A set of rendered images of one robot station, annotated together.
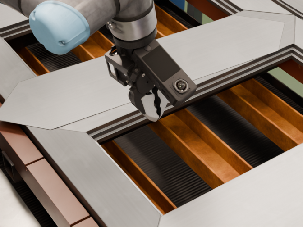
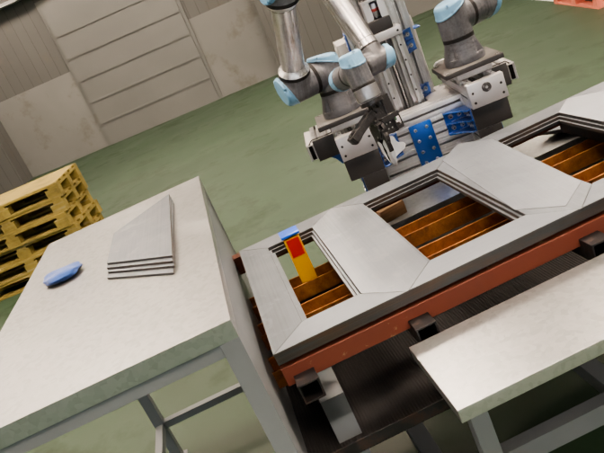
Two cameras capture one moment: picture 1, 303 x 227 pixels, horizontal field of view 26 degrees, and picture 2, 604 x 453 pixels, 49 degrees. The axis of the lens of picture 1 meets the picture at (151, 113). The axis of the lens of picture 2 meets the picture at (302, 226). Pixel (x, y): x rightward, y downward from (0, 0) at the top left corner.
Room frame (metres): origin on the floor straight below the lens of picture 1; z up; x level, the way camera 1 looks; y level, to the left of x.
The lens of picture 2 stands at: (1.58, -1.83, 1.56)
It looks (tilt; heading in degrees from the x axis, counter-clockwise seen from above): 19 degrees down; 120
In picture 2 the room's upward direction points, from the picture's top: 24 degrees counter-clockwise
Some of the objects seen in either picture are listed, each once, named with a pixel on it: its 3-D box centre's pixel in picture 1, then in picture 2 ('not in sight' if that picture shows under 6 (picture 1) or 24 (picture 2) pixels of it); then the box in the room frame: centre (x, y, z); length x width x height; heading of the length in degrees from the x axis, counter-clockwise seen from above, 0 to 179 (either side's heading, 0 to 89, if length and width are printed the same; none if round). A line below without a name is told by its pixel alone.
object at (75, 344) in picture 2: not in sight; (113, 275); (0.23, -0.59, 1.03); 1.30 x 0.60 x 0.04; 124
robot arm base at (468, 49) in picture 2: not in sight; (461, 48); (1.05, 0.68, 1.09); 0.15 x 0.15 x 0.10
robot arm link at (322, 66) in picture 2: not in sight; (324, 71); (0.59, 0.48, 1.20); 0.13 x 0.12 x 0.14; 47
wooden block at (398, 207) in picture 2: not in sight; (389, 210); (0.74, 0.21, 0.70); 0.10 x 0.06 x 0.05; 44
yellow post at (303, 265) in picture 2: not in sight; (301, 262); (0.58, -0.21, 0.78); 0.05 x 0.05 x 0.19; 34
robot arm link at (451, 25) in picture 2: not in sight; (453, 16); (1.05, 0.69, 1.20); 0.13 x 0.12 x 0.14; 50
